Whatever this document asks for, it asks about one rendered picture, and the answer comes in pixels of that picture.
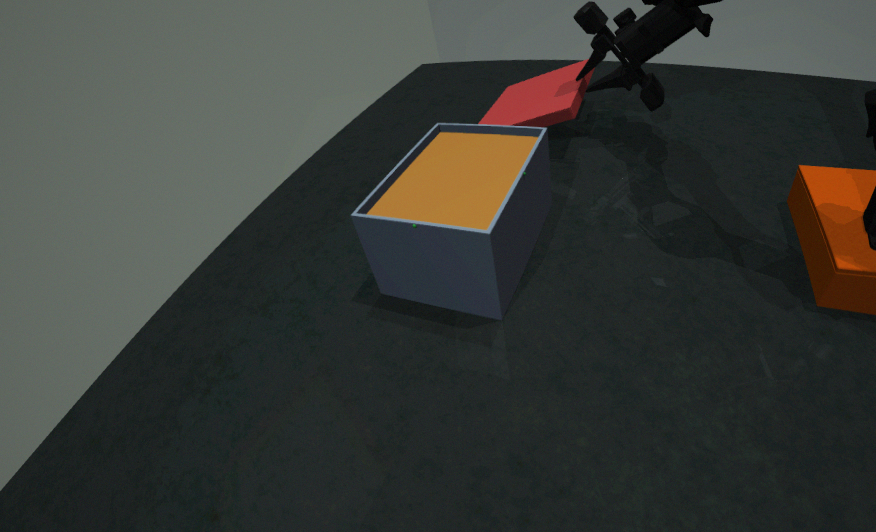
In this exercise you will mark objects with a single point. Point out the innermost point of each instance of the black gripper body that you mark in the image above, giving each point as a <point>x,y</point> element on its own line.
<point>638,43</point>

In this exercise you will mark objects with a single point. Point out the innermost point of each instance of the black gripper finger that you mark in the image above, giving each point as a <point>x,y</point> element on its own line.
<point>596,58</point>
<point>613,80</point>

